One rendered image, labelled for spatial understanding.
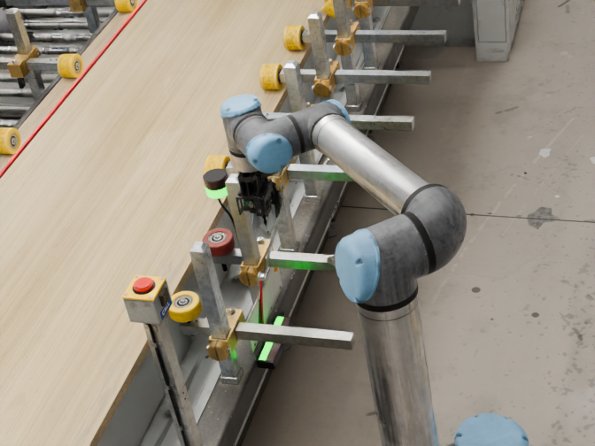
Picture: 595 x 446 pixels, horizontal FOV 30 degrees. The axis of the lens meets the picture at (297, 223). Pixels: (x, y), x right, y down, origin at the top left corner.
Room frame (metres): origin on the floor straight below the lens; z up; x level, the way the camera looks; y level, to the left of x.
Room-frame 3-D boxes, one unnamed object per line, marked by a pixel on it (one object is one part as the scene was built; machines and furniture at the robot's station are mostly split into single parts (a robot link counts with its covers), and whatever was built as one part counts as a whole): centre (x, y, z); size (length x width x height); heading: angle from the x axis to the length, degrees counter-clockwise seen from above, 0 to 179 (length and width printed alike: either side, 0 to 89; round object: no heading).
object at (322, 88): (2.94, -0.17, 0.95); 0.14 x 0.06 x 0.05; 157
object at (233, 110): (2.15, 0.08, 1.32); 0.10 x 0.09 x 0.12; 18
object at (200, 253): (2.00, 0.23, 0.88); 0.04 x 0.04 x 0.48; 67
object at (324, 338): (2.00, 0.12, 0.82); 0.44 x 0.03 x 0.04; 67
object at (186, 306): (2.07, 0.31, 0.85); 0.08 x 0.08 x 0.11
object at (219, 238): (2.31, 0.21, 0.85); 0.08 x 0.08 x 0.11
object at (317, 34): (2.92, -0.16, 0.94); 0.04 x 0.04 x 0.48; 67
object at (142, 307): (1.76, 0.33, 1.18); 0.07 x 0.07 x 0.08; 67
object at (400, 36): (3.16, -0.33, 0.95); 0.50 x 0.04 x 0.04; 67
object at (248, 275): (2.25, 0.12, 0.85); 0.14 x 0.06 x 0.05; 157
